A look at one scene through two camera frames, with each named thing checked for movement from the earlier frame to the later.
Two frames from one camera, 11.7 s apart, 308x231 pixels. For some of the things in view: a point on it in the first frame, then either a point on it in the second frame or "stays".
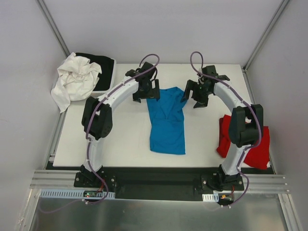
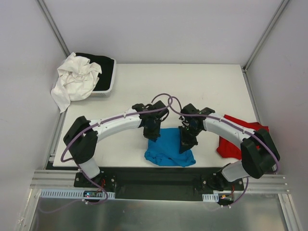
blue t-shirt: (167, 135) to (166, 150)
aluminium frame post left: (53, 25) stays
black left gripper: (147, 94) to (151, 130)
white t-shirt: (78, 78) stays
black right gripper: (197, 91) to (188, 136)
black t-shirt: (105, 81) stays
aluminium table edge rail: (252, 183) stays
